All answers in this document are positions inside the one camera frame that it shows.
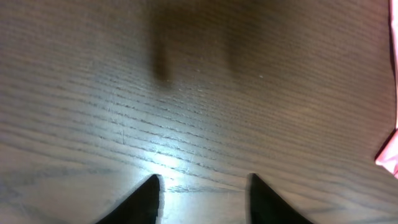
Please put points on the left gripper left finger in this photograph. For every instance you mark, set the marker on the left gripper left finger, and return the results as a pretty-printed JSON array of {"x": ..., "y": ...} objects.
[{"x": 140, "y": 207}]

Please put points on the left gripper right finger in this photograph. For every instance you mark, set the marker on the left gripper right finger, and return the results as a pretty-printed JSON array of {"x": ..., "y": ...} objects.
[{"x": 265, "y": 206}]

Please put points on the pink t-shirt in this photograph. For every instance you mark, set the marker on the pink t-shirt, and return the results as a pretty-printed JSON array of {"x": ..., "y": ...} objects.
[{"x": 386, "y": 156}]

